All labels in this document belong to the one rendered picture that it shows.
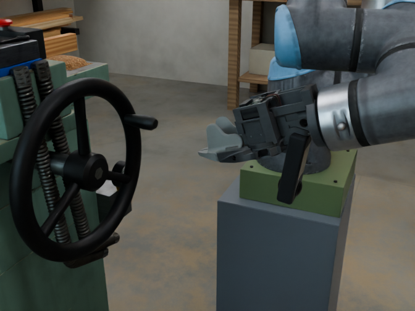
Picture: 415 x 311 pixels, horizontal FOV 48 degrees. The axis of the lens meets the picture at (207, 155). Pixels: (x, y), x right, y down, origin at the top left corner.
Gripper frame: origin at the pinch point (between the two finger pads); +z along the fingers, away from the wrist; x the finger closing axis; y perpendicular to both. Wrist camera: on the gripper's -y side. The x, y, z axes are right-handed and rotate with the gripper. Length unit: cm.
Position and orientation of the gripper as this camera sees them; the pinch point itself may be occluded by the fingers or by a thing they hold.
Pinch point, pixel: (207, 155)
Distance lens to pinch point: 75.8
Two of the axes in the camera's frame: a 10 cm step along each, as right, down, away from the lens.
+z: -8.4, 1.5, 5.2
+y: -3.1, -9.2, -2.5
